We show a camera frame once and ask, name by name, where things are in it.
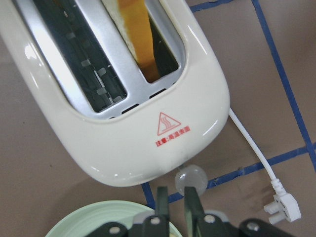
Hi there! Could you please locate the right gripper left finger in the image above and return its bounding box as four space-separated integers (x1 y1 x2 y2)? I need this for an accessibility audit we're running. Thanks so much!
92 187 170 237

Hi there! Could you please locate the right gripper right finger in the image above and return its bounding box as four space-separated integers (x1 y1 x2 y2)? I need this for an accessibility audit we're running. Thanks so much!
184 187 292 237

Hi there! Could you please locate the cream white toaster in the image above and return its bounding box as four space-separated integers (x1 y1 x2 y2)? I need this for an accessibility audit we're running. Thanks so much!
0 0 230 187

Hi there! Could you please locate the toast slice in toaster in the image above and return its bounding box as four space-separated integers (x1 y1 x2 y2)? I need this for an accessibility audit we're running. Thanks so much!
102 0 160 82

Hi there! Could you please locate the green plate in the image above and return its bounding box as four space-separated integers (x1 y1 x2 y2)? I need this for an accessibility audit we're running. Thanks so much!
45 200 177 237

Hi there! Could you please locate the white toaster power cord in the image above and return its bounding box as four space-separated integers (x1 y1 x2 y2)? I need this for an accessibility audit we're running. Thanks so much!
228 107 302 225

